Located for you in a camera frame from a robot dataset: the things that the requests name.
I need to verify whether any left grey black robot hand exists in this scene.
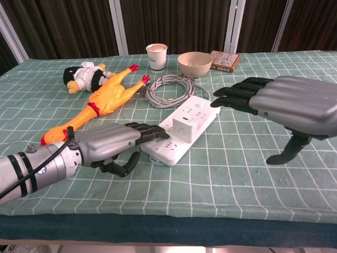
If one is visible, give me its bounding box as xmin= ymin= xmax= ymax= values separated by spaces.
xmin=75 ymin=121 xmax=171 ymax=178

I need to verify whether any beige bowl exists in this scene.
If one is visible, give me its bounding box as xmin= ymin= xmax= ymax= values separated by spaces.
xmin=177 ymin=51 xmax=213 ymax=78

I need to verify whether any dark teal under cloth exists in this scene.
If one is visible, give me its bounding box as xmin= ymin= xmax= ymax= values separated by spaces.
xmin=0 ymin=213 xmax=337 ymax=249

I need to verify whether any brown playing card box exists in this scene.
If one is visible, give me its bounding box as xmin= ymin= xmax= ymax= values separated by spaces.
xmin=209 ymin=50 xmax=241 ymax=73

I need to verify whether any yellow rubber chicken toy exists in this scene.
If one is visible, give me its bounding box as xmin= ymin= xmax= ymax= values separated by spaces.
xmin=39 ymin=64 xmax=151 ymax=147

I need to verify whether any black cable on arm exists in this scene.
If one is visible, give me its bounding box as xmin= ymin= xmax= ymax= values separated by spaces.
xmin=0 ymin=126 xmax=80 ymax=200

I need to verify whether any black white plush toy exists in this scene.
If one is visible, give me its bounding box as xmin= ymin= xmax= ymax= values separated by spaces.
xmin=62 ymin=61 xmax=116 ymax=95

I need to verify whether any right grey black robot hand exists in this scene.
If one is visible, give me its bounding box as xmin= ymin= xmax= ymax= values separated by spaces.
xmin=212 ymin=76 xmax=337 ymax=166

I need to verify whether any white power strip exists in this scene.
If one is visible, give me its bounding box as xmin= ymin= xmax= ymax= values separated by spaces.
xmin=141 ymin=95 xmax=221 ymax=167

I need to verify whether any dark brown curtain panel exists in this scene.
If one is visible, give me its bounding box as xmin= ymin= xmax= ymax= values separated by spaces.
xmin=0 ymin=0 xmax=118 ymax=61
xmin=236 ymin=0 xmax=288 ymax=53
xmin=278 ymin=0 xmax=337 ymax=52
xmin=0 ymin=33 xmax=19 ymax=76
xmin=120 ymin=0 xmax=232 ymax=55

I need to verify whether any white paper cup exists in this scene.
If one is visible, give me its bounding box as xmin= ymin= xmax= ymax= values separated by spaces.
xmin=146 ymin=43 xmax=169 ymax=74

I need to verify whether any green checked tablecloth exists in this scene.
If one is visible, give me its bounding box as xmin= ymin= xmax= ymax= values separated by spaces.
xmin=0 ymin=50 xmax=337 ymax=225

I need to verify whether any white plug adapter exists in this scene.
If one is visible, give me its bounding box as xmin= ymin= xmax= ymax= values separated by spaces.
xmin=172 ymin=115 xmax=202 ymax=143

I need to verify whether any white metal frame post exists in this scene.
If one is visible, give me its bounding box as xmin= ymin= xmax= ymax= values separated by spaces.
xmin=223 ymin=0 xmax=247 ymax=53
xmin=108 ymin=0 xmax=129 ymax=56
xmin=272 ymin=0 xmax=295 ymax=53
xmin=0 ymin=2 xmax=29 ymax=64

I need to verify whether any grey cable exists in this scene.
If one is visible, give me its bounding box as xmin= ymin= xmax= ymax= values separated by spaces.
xmin=143 ymin=74 xmax=211 ymax=109

